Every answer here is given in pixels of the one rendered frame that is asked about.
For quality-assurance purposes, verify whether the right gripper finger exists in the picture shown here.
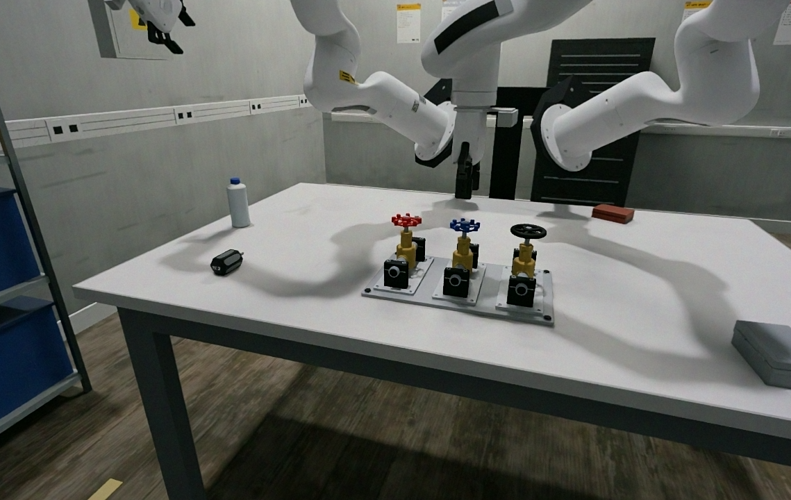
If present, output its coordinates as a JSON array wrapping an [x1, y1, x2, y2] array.
[[147, 21, 183, 54], [178, 0, 196, 26]]

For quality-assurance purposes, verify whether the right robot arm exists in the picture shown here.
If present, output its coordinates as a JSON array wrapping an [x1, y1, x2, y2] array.
[[290, 0, 457, 160]]

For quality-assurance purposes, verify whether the reddish-brown rectangular block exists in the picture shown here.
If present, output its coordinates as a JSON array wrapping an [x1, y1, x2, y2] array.
[[591, 204, 635, 224]]

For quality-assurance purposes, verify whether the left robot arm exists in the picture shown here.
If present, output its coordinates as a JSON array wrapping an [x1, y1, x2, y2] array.
[[421, 0, 791, 172]]

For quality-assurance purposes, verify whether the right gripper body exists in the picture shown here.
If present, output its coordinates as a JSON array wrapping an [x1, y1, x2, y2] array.
[[128, 0, 182, 33]]

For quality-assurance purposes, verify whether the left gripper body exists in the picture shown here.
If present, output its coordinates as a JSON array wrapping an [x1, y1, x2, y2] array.
[[451, 107, 493, 165]]

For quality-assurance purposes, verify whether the white bottle with blue cap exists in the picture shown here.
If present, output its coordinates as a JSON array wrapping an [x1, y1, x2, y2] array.
[[226, 178, 251, 228]]

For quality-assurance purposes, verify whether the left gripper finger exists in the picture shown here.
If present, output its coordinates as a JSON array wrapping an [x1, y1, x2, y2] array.
[[471, 161, 480, 190], [455, 142, 473, 200]]

